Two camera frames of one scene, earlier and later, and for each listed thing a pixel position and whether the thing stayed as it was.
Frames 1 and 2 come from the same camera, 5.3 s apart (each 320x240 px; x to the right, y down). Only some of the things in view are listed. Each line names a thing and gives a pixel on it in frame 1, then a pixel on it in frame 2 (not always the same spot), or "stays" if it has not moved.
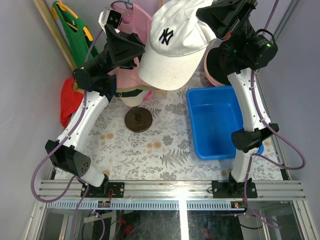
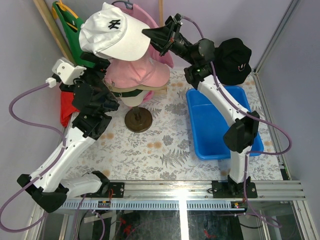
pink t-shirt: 136,19 to 143,15
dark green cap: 129,93 stays
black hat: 222,61 stays
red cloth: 71,100 stays
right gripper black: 223,17 to 163,39
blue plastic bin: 216,115 stays
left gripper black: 110,46 to 93,58
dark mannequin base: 138,119 stays
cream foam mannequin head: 134,100 stays
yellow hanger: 63,6 stays
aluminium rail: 167,195 stays
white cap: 179,40 to 111,33
